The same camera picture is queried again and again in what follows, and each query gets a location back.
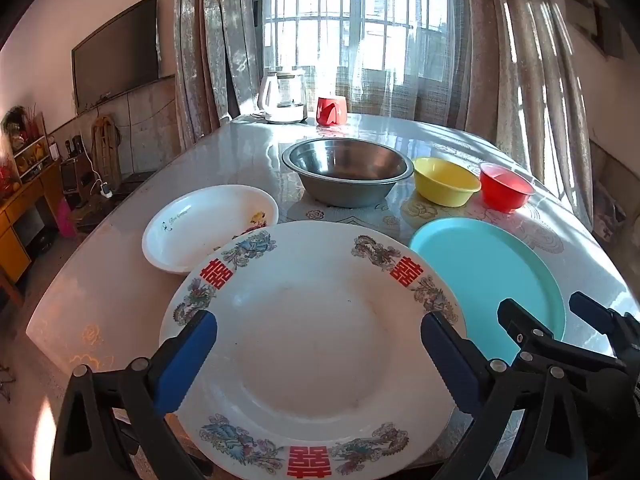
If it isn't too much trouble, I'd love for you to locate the yellow plastic bowl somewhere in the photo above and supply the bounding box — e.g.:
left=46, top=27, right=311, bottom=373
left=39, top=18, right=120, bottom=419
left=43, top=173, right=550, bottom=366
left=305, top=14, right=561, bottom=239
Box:
left=412, top=157, right=482, bottom=207

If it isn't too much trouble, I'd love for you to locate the white floral bowl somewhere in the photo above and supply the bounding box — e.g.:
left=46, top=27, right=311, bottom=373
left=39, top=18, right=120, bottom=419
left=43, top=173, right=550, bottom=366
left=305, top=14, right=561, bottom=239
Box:
left=142, top=185, right=280, bottom=275

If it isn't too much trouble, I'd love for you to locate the stainless steel bowl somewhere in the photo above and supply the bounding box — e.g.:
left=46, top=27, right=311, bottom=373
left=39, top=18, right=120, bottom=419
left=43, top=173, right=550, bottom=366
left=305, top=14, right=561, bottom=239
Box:
left=281, top=137, right=416, bottom=208

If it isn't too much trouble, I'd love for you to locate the dark wooden stool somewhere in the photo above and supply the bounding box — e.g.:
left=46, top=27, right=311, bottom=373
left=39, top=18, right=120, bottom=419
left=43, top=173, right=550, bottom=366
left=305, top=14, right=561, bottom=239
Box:
left=120, top=172, right=153, bottom=196
left=70, top=195, right=126, bottom=233

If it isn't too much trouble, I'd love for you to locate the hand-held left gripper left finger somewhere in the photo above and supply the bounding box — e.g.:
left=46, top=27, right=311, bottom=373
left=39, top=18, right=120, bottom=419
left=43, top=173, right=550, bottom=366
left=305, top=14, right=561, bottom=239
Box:
left=50, top=310, right=218, bottom=480

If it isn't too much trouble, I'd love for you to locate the beige patterned curtain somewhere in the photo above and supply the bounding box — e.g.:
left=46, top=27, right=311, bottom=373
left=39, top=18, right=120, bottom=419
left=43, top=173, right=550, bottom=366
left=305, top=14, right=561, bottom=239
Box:
left=465, top=0, right=596, bottom=226

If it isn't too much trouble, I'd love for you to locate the wall-mounted television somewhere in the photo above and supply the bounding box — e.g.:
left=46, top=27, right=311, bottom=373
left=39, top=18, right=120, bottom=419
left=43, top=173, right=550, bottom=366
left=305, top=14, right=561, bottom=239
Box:
left=71, top=0, right=162, bottom=116

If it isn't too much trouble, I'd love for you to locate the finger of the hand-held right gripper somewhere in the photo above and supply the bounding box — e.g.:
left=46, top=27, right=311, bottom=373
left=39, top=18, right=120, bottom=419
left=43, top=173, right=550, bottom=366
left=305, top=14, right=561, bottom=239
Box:
left=569, top=291, right=640, bottom=356
left=497, top=298, right=628, bottom=377

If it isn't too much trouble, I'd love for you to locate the white glass kettle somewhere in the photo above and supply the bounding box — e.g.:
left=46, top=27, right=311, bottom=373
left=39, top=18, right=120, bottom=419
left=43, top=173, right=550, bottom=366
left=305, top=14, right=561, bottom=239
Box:
left=257, top=67, right=309, bottom=125

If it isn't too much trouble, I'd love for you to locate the black speaker box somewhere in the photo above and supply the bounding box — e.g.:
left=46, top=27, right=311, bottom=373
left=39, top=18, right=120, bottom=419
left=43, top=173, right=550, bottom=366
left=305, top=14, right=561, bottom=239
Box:
left=60, top=159, right=83, bottom=196

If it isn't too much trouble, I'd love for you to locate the barred window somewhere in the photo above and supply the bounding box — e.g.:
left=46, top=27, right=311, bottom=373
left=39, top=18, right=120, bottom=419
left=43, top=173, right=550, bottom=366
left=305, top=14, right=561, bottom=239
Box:
left=260, top=0, right=466, bottom=86

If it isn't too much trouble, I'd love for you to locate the grey velvet curtain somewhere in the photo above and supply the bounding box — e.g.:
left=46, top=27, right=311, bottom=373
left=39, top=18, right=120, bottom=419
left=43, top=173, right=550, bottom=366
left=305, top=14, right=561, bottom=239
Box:
left=174, top=0, right=266, bottom=151

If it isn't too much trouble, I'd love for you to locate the teal plastic plate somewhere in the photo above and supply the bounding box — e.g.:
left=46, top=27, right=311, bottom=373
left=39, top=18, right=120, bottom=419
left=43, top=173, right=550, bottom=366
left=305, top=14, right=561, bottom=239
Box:
left=409, top=217, right=567, bottom=366

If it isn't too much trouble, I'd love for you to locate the wooden folding chair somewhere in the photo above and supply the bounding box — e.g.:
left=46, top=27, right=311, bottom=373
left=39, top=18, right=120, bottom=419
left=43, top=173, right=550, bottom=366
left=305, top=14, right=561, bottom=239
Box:
left=90, top=115, right=123, bottom=191

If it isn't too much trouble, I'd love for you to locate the red mug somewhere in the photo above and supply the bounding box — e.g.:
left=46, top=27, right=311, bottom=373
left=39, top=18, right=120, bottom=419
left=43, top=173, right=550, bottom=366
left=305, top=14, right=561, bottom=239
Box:
left=316, top=95, right=348, bottom=127

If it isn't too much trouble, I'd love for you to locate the yellow wooden cabinet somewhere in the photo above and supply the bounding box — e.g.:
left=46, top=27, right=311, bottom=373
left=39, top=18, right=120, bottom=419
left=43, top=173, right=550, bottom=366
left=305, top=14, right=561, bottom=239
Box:
left=0, top=162, right=63, bottom=286

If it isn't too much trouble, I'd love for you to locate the sheer white curtain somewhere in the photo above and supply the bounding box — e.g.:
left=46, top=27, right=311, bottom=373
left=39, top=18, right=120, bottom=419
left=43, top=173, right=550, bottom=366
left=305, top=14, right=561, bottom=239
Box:
left=300, top=0, right=501, bottom=128

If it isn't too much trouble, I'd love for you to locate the large patterned white plate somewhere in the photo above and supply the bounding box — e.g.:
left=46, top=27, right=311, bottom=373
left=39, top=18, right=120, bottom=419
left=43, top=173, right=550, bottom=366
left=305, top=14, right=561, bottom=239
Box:
left=159, top=220, right=468, bottom=480

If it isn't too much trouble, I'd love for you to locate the red plastic bowl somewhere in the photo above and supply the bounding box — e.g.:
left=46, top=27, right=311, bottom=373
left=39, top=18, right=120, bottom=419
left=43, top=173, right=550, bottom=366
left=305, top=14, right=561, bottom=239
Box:
left=479, top=161, right=535, bottom=212

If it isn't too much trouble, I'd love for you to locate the cluttered display shelf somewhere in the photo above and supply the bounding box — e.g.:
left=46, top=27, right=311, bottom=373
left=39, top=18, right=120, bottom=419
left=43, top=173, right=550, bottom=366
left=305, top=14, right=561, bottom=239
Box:
left=0, top=105, right=53, bottom=186

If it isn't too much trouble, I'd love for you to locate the pink bag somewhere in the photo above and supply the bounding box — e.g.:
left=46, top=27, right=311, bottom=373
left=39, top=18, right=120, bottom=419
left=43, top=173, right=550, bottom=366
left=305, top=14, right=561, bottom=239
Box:
left=57, top=197, right=77, bottom=238

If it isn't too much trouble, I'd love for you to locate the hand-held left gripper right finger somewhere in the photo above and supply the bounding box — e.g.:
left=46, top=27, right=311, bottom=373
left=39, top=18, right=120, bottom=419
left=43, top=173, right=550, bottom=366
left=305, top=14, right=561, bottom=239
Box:
left=421, top=311, right=588, bottom=480

